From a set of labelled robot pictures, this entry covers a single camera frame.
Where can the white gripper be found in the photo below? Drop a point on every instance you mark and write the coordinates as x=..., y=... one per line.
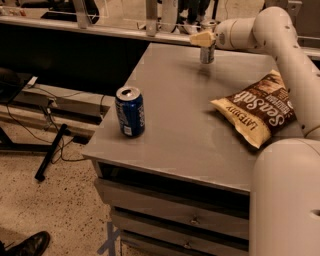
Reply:
x=222, y=37

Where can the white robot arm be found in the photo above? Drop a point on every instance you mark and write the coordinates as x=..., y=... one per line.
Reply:
x=284, y=215

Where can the grey metal railing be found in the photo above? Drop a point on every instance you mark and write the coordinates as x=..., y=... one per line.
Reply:
x=148, y=20

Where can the grey drawer cabinet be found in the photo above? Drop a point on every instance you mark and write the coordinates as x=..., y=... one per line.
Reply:
x=165, y=215

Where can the blue pepsi can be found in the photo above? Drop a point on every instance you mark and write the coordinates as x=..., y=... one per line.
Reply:
x=130, y=111

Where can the black desk leg frame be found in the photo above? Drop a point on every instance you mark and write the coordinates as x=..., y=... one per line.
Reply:
x=6, y=144

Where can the black leather shoe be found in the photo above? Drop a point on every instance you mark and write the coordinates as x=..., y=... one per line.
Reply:
x=35, y=245

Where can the brown sea salt chip bag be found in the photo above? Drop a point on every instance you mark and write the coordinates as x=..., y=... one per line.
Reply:
x=260, y=110

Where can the silver redbull can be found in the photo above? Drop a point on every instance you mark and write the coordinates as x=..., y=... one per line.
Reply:
x=207, y=53

